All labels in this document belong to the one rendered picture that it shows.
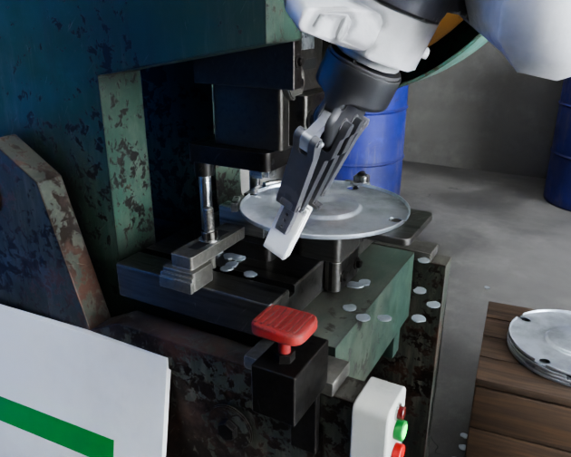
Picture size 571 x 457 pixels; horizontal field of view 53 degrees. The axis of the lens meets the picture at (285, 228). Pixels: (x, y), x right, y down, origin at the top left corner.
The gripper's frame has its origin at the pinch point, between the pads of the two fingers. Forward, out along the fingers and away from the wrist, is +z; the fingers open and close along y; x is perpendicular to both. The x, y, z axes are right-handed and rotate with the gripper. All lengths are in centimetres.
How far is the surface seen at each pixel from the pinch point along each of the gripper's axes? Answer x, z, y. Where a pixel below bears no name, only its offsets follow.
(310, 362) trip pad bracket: -9.7, 14.6, 1.1
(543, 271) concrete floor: -49, 73, 205
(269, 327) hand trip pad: -4.2, 10.9, -2.6
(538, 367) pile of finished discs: -44, 35, 67
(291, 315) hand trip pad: -4.8, 10.6, 1.1
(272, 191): 17.5, 18.2, 35.5
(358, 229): -2.1, 9.3, 25.6
